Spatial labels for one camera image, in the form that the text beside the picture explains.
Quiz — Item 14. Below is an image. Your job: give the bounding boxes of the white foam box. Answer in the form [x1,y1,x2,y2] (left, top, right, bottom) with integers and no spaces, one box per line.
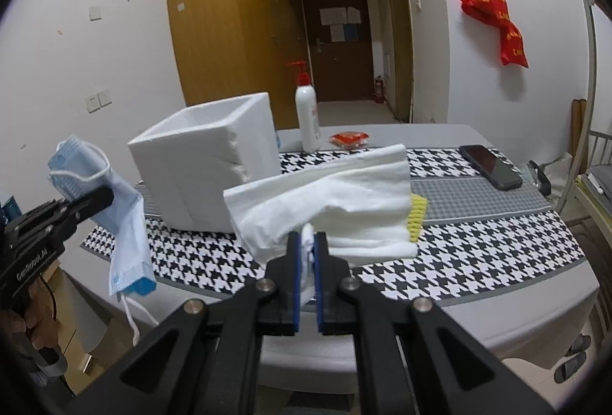
[127,92,280,234]

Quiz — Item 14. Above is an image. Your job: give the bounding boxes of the red snack packet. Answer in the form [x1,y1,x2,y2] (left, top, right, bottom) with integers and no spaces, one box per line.
[329,130,371,149]

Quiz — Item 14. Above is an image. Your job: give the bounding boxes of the dark brown door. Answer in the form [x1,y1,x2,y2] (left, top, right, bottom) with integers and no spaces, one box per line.
[301,0,374,103]

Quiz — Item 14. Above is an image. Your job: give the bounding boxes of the yellow ribbed sponge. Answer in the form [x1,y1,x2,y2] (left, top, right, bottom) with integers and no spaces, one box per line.
[409,194,428,244]

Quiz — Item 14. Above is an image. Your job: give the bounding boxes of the white cloth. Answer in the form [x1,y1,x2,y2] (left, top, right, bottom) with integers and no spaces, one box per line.
[223,144,418,303]

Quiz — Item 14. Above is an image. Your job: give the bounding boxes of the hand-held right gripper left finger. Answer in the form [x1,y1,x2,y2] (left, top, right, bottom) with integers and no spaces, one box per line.
[72,231,303,415]

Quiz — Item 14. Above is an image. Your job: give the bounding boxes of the black plastic object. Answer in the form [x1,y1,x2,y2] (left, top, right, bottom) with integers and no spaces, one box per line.
[526,159,550,196]

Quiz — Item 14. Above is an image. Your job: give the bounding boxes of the white paper notices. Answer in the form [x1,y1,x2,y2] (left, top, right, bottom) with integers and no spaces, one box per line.
[319,6,360,26]

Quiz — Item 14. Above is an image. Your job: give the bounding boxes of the black smartphone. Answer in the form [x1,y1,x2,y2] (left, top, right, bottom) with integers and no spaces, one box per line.
[459,145,523,191]

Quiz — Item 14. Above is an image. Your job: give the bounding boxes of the wooden board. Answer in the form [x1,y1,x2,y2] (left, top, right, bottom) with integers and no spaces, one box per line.
[570,98,588,158]

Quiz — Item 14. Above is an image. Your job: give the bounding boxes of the wooden side door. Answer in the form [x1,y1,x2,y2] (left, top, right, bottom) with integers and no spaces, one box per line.
[385,0,414,122]

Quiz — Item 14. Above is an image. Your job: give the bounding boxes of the person's left hand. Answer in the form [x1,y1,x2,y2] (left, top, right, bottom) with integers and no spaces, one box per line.
[0,283,62,351]

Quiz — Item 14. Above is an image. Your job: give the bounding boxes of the wooden wardrobe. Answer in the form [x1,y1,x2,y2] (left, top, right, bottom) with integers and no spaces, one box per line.
[164,0,311,133]

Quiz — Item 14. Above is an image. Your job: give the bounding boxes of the grey folded cloth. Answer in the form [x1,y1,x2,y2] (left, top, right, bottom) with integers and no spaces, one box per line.
[588,164,612,200]

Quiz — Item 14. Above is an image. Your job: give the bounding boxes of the metal bunk bed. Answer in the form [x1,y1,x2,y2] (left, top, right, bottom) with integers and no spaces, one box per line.
[559,0,612,229]

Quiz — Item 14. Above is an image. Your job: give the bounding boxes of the dark slipper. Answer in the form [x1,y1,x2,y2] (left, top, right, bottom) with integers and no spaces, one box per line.
[564,334,591,356]
[555,353,584,382]

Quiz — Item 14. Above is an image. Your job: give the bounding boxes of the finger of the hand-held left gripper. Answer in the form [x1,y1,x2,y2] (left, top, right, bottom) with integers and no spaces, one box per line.
[19,199,72,220]
[48,186,116,229]

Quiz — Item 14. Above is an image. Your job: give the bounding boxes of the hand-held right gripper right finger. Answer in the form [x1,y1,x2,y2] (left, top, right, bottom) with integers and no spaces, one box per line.
[313,231,558,415]

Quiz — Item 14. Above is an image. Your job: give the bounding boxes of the grey houndstooth tablecloth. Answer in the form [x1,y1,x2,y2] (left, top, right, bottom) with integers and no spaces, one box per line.
[57,123,601,380]

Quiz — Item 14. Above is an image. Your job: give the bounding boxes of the white pump lotion bottle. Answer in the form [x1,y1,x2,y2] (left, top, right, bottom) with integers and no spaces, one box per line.
[286,60,321,154]

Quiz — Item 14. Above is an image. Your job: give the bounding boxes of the blue face mask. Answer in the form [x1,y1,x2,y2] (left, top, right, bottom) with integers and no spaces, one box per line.
[47,134,160,347]

